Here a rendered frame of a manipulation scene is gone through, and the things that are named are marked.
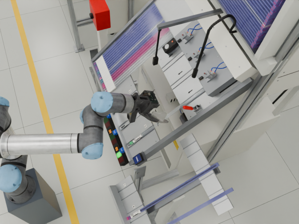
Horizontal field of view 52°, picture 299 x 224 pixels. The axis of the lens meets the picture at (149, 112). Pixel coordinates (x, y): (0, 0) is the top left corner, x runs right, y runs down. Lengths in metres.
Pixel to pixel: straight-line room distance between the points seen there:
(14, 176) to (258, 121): 1.36
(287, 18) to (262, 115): 1.04
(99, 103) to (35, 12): 2.30
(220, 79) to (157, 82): 0.71
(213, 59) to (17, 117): 1.75
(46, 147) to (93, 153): 0.17
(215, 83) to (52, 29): 2.10
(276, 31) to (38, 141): 0.87
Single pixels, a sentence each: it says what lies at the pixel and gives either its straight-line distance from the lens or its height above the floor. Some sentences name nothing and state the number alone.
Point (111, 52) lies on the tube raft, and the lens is 1.77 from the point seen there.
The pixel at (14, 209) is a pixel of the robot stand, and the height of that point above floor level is 0.55.
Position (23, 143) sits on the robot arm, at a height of 1.17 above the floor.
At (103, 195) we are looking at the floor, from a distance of 2.26.
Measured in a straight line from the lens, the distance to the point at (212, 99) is 1.35.
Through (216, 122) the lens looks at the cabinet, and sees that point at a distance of 1.84.
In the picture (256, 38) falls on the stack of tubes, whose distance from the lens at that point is 1.12.
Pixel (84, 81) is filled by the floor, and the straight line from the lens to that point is 2.68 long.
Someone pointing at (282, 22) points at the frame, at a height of 1.57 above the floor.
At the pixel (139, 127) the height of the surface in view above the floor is 0.80.
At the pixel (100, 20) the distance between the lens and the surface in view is 2.11.
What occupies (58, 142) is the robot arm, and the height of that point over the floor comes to 1.17.
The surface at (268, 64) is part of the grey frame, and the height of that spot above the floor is 1.38.
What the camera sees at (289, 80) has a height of 1.10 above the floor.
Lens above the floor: 2.20
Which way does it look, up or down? 61 degrees down
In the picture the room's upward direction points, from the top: 8 degrees clockwise
